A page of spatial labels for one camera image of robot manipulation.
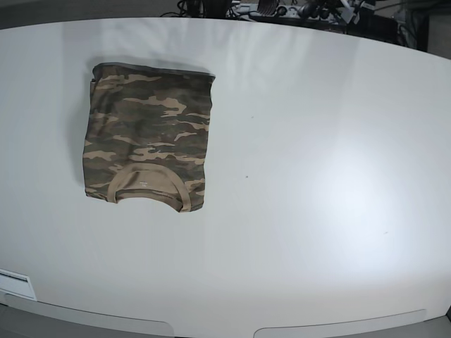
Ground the camouflage T-shirt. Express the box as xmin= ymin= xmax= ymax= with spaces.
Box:
xmin=82 ymin=63 xmax=215 ymax=213

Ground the white label plate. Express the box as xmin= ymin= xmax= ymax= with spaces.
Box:
xmin=0 ymin=269 xmax=37 ymax=301

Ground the black cable clutter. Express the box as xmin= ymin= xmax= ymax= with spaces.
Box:
xmin=161 ymin=1 xmax=429 ymax=51

